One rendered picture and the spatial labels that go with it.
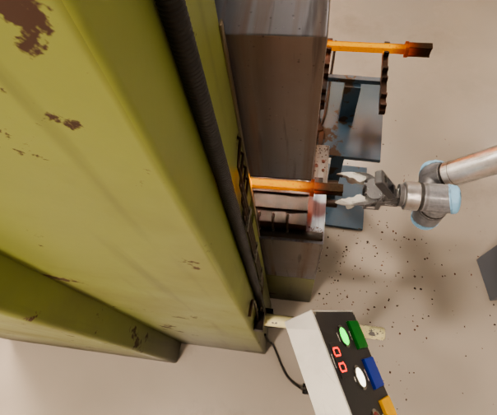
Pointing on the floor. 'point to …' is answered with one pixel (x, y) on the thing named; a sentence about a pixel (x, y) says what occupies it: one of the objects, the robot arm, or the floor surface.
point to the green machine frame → (109, 163)
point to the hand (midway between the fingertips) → (338, 187)
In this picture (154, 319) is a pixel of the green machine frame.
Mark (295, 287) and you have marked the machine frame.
